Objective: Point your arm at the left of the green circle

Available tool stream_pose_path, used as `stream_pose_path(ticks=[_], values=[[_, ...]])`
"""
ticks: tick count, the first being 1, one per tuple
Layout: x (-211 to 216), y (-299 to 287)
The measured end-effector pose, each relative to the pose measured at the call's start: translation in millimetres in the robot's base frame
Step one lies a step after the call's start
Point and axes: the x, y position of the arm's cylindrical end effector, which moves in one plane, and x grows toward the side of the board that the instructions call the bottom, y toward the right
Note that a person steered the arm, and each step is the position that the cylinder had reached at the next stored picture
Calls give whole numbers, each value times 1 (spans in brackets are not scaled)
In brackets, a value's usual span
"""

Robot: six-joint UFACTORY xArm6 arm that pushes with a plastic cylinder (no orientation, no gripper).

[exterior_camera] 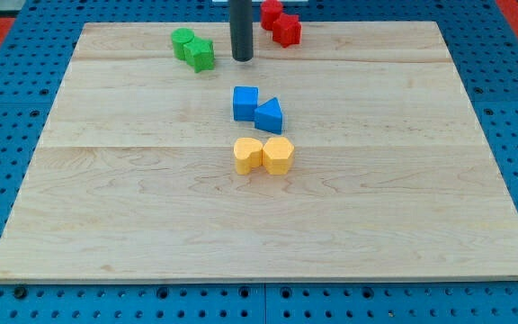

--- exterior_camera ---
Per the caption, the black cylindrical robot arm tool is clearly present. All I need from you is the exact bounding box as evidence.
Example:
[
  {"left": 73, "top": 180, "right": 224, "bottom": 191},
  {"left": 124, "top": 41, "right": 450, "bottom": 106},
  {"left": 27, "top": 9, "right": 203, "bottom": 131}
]
[{"left": 228, "top": 0, "right": 254, "bottom": 62}]

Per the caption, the green circle block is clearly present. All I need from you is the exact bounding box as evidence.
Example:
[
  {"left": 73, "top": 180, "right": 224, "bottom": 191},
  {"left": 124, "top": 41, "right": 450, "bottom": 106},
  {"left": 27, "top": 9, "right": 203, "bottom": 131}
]
[{"left": 171, "top": 27, "right": 195, "bottom": 60}]

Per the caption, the red circle block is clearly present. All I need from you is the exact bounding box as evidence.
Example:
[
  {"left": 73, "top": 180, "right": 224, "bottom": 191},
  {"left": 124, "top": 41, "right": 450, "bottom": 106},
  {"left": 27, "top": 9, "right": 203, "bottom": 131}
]
[{"left": 260, "top": 0, "right": 283, "bottom": 31}]

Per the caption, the yellow heart block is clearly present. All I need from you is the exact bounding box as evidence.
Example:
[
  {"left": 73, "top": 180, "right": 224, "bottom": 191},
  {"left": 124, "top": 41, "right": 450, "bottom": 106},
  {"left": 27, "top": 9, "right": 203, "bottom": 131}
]
[{"left": 233, "top": 138, "right": 263, "bottom": 175}]

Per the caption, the yellow hexagon block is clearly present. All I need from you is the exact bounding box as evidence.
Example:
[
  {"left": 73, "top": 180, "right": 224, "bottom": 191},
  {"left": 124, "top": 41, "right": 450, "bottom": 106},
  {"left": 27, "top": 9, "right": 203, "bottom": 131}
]
[{"left": 263, "top": 137, "right": 295, "bottom": 176}]

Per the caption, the blue triangle block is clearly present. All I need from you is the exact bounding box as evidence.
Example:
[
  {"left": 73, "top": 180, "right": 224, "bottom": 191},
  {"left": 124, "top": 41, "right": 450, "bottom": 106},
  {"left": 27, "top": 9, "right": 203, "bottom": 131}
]
[{"left": 254, "top": 97, "right": 283, "bottom": 135}]

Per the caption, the blue square block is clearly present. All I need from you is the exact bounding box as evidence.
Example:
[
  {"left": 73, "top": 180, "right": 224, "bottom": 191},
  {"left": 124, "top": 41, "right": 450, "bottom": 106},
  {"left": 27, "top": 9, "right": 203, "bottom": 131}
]
[{"left": 232, "top": 86, "right": 259, "bottom": 122}]

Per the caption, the light wooden board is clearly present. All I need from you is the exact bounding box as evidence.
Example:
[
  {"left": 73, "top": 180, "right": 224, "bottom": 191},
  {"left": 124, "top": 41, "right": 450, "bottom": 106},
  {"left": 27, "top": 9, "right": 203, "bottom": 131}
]
[{"left": 0, "top": 22, "right": 518, "bottom": 284}]

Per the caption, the green star block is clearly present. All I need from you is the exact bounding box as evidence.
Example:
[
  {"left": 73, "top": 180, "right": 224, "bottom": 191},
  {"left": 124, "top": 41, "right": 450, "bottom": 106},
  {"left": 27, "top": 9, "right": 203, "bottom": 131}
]
[{"left": 183, "top": 37, "right": 215, "bottom": 73}]

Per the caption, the red star block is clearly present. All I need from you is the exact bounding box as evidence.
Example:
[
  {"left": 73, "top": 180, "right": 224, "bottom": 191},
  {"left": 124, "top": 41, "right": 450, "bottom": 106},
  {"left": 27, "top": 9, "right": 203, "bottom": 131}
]
[{"left": 272, "top": 13, "right": 302, "bottom": 48}]

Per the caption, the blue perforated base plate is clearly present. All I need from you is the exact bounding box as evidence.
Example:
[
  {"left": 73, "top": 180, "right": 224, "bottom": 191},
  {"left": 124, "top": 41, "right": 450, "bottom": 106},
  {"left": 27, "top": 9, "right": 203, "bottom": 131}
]
[{"left": 0, "top": 1, "right": 518, "bottom": 323}]

